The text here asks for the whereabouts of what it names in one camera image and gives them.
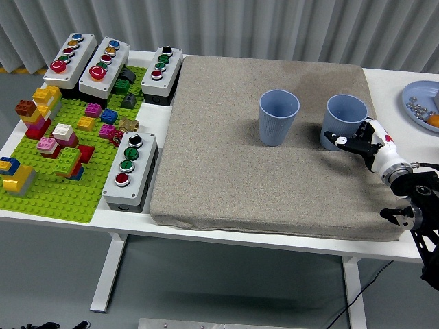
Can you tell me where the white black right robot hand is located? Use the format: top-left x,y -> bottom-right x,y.
323,116 -> 407,174

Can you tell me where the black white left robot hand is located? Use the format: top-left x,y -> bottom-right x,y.
15,319 -> 91,329

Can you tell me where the blue ribbed plastic cup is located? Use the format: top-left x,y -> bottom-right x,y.
319,94 -> 368,151
259,89 -> 302,147

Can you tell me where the light blue plate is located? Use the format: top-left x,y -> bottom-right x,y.
401,80 -> 439,134

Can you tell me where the white table leg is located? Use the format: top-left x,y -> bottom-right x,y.
341,255 -> 368,329
89,232 -> 128,313

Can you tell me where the green studded baseplate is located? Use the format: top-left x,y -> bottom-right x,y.
0,64 -> 149,224

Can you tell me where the blue yellow grey brick stack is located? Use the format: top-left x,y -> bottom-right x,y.
0,156 -> 37,197

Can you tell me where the grey-brown fabric mat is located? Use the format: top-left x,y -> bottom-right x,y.
150,55 -> 407,243

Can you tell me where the green orange blue brick stack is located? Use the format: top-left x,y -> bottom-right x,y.
52,147 -> 85,182

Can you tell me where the red toy brick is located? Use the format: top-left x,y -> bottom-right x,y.
78,145 -> 95,163

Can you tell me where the grey four-button control box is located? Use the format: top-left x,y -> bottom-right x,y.
102,130 -> 161,214
140,45 -> 184,106

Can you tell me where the pink red brick stack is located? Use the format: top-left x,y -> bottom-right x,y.
36,136 -> 61,159

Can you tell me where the white pink brick stack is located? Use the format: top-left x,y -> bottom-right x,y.
52,123 -> 80,149

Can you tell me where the yellow toy brick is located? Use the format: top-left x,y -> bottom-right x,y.
76,116 -> 96,132

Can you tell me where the yellow white red brick tower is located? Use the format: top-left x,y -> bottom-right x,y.
24,85 -> 63,140

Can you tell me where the brass pipe fitting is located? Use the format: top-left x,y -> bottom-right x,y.
119,117 -> 140,133

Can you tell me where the white pleated curtain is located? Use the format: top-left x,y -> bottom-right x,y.
0,0 -> 439,75

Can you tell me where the blue toy brick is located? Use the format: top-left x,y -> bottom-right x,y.
100,108 -> 119,125

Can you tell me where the brown toy brick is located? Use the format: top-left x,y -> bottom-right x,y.
14,99 -> 37,117

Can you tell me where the grey sloped toy brick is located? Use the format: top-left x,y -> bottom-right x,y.
120,93 -> 137,110

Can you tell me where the dark green toy brick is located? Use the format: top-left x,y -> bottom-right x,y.
113,78 -> 131,95

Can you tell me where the grey five-button control box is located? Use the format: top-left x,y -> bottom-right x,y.
78,36 -> 130,109
43,32 -> 99,101

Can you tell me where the dark grey curved piece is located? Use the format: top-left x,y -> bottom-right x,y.
120,67 -> 137,84

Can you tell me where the black floor cable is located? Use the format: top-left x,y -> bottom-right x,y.
324,260 -> 394,329

